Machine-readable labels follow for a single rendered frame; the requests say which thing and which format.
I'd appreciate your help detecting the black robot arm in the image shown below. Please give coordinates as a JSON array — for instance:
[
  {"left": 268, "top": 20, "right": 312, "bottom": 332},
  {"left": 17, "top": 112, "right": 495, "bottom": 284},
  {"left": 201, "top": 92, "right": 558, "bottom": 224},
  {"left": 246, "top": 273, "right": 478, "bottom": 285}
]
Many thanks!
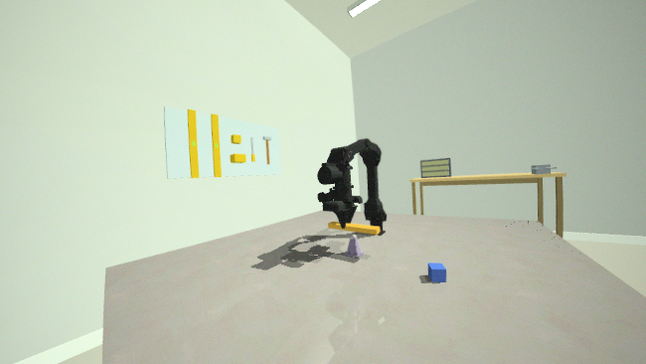
[{"left": 317, "top": 138, "right": 387, "bottom": 236}]

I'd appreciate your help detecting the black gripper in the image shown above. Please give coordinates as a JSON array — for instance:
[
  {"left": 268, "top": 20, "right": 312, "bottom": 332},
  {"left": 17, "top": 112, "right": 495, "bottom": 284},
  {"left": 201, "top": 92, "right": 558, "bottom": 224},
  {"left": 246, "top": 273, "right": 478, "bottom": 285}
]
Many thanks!
[{"left": 323, "top": 182, "right": 363, "bottom": 229}]

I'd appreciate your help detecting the yellow bar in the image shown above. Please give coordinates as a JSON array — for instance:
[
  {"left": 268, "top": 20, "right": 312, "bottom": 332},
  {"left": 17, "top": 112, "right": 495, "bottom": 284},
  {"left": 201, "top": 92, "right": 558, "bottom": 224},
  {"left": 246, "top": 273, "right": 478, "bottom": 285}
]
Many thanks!
[{"left": 328, "top": 222, "right": 380, "bottom": 235}]

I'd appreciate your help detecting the small blue cube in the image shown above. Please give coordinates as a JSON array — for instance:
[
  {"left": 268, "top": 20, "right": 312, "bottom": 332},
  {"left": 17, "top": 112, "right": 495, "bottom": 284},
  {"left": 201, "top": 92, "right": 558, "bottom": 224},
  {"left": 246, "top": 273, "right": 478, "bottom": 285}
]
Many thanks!
[{"left": 427, "top": 263, "right": 447, "bottom": 282}]

